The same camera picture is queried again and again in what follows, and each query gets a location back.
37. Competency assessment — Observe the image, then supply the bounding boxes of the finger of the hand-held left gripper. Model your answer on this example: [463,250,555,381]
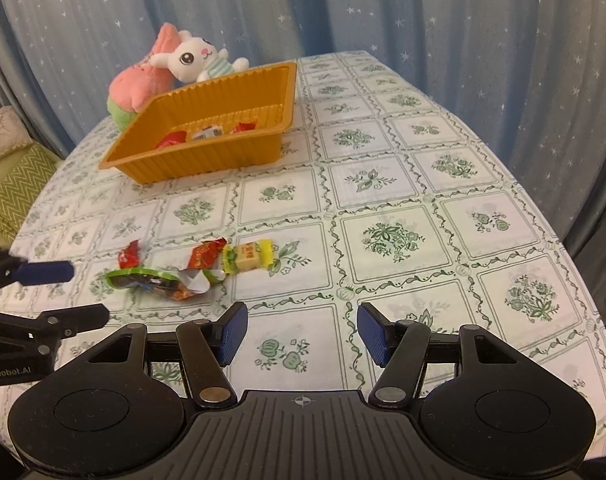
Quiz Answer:
[0,303,112,357]
[0,247,76,297]

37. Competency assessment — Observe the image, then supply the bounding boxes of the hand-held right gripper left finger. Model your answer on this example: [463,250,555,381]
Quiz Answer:
[58,301,249,408]

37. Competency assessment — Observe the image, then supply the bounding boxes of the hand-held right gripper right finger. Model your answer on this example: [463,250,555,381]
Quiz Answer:
[357,302,550,408]

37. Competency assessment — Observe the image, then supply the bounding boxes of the small red twisted candy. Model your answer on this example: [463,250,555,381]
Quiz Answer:
[117,240,144,271]

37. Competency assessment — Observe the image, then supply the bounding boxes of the red gold-patterned snack packet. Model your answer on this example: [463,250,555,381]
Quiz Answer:
[155,130,187,150]

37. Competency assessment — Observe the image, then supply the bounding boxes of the orange plastic tray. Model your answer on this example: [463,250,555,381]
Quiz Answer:
[99,60,299,185]

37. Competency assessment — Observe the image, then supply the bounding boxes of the yellow green wrapped candy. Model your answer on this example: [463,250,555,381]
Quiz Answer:
[222,239,277,277]

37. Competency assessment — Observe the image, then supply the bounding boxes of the green snack packet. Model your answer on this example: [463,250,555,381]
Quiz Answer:
[105,267,225,302]

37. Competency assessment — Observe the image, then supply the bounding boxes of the red wrapped candy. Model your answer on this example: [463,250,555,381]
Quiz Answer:
[185,237,230,274]

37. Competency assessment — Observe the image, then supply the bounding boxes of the green zigzag pillow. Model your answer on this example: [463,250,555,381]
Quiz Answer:
[0,142,62,247]

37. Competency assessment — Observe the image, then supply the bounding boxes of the white embroidered pillow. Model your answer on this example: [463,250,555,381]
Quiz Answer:
[0,105,34,169]

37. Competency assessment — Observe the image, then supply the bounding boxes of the pink starfish plush toy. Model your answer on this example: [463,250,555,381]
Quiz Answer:
[106,22,185,131]

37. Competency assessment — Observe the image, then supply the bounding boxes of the blue lace-trimmed curtain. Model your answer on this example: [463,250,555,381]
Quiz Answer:
[566,194,606,327]

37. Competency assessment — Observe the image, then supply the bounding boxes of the white rabbit plush toy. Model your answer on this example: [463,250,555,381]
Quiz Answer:
[149,30,250,84]

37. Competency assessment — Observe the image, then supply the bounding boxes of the blue star-print curtain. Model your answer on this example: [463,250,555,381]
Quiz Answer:
[0,0,606,261]

